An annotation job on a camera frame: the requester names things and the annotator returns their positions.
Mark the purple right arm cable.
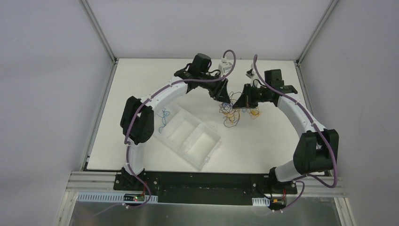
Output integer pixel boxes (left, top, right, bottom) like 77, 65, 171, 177
252, 54, 339, 214

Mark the aluminium frame rail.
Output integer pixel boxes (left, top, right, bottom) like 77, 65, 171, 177
56, 170, 356, 226

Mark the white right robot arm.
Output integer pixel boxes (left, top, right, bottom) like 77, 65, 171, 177
232, 69, 339, 193

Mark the cable bundle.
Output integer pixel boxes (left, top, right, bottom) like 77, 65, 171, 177
218, 91, 263, 128

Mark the white foam compartment tray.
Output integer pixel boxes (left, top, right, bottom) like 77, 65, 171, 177
153, 103, 222, 171

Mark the blue cable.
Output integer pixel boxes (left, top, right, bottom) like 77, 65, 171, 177
156, 107, 171, 134

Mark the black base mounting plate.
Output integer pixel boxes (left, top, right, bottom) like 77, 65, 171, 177
113, 169, 297, 206

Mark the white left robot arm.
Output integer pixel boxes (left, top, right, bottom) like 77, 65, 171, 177
120, 53, 236, 190

